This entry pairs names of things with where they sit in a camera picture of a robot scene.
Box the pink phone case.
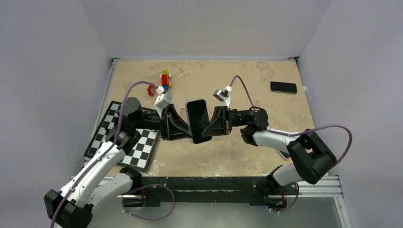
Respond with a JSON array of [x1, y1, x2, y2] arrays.
[[180, 107, 187, 118]]

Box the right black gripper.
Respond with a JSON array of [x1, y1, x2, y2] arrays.
[[201, 105, 249, 137]]

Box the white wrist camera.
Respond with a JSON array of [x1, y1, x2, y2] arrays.
[[154, 86, 173, 117], [213, 85, 232, 107]]

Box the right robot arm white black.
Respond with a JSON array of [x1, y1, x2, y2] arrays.
[[201, 106, 337, 193]]

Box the colourful toy brick car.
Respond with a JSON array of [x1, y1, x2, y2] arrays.
[[160, 70, 172, 91]]

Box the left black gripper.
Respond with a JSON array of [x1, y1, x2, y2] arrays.
[[133, 104, 193, 141]]

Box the black white chessboard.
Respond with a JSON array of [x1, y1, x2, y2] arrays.
[[84, 101, 161, 172]]

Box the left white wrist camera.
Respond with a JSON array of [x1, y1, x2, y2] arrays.
[[154, 86, 173, 117]]

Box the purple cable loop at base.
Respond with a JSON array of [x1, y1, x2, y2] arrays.
[[122, 186, 174, 221]]

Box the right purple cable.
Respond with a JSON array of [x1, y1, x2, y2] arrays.
[[229, 75, 353, 166]]

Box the red owl toy block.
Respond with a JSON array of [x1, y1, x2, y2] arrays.
[[147, 85, 155, 96]]

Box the phone in pink case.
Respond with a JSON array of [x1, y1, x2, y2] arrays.
[[277, 150, 290, 160]]

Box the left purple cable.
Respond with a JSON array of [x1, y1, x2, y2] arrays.
[[49, 81, 161, 228]]

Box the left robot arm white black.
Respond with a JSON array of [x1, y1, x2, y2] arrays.
[[44, 94, 192, 228]]

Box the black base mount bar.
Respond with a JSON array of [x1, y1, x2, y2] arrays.
[[122, 176, 299, 209]]

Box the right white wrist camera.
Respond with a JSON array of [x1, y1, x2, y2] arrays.
[[213, 85, 232, 107]]

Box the aluminium frame rail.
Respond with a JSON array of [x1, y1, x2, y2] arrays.
[[57, 57, 120, 228]]

